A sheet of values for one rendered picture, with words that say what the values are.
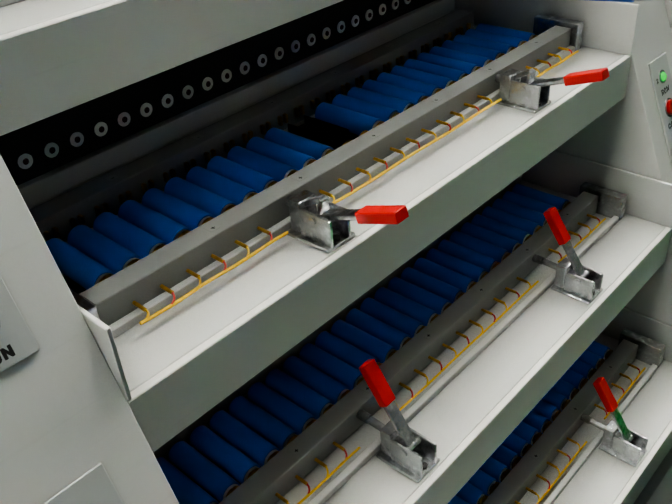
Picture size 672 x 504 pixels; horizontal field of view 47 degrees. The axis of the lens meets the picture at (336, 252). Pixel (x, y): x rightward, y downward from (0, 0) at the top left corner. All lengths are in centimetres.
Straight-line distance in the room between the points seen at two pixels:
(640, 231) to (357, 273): 43
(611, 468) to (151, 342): 54
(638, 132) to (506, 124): 22
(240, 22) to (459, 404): 35
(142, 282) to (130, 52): 13
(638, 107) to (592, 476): 38
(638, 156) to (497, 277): 22
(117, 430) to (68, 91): 18
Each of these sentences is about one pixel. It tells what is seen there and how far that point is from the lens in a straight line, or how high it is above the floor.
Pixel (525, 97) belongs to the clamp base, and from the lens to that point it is 70.
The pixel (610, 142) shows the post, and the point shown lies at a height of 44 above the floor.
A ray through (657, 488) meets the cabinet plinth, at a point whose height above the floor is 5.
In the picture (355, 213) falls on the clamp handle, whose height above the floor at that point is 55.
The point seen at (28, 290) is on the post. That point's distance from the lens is 40.
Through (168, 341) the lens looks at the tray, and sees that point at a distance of 46.
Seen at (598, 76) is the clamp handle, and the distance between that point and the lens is 67.
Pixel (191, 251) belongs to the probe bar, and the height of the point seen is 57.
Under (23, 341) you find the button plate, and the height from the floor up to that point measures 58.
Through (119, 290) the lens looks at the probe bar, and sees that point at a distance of 47.
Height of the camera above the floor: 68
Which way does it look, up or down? 17 degrees down
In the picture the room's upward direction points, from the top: 21 degrees counter-clockwise
